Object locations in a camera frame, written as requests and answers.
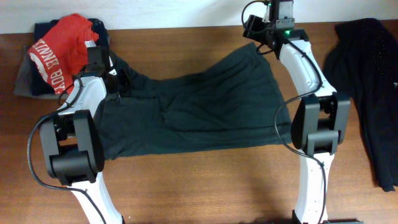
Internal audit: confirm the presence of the dark green Nike t-shirt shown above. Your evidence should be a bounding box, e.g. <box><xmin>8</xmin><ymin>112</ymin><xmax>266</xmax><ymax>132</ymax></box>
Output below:
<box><xmin>94</xmin><ymin>43</ymin><xmax>291</xmax><ymax>159</ymax></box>

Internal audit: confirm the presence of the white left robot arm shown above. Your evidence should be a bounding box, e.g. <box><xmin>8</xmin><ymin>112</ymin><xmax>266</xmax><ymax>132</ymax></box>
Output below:
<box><xmin>35</xmin><ymin>46</ymin><xmax>124</xmax><ymax>223</ymax></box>

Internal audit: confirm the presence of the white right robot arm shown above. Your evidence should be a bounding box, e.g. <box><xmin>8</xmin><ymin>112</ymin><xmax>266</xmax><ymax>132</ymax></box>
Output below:
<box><xmin>241</xmin><ymin>0</ymin><xmax>351</xmax><ymax>223</ymax></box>

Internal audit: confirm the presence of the red folded t-shirt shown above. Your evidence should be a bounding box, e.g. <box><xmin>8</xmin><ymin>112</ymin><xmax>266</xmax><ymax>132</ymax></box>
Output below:
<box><xmin>27</xmin><ymin>14</ymin><xmax>100</xmax><ymax>95</ymax></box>

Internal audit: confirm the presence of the navy folded garment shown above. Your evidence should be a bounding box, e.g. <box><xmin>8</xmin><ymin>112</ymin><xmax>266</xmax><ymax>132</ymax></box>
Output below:
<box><xmin>30</xmin><ymin>18</ymin><xmax>109</xmax><ymax>96</ymax></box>

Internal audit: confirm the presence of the grey folded garment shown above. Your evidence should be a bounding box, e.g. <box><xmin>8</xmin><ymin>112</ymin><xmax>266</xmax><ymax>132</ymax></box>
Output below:
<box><xmin>14</xmin><ymin>45</ymin><xmax>73</xmax><ymax>100</ymax></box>

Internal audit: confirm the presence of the black t-shirt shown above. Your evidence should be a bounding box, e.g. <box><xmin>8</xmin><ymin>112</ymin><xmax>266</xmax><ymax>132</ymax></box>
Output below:
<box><xmin>323</xmin><ymin>18</ymin><xmax>397</xmax><ymax>192</ymax></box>

